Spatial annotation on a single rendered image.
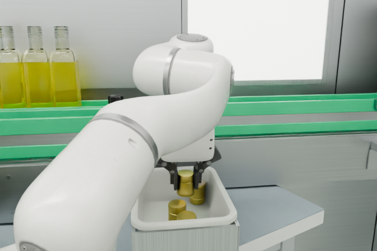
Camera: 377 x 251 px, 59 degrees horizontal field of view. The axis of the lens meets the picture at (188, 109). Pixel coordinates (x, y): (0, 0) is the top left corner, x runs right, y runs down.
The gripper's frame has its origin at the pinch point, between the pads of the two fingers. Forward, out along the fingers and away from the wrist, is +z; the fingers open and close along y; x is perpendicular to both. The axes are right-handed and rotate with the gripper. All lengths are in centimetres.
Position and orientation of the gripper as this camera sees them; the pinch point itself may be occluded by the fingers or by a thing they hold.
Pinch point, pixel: (185, 177)
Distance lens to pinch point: 67.7
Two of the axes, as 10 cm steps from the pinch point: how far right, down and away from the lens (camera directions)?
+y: -9.9, 0.2, -1.1
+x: 1.0, 4.7, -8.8
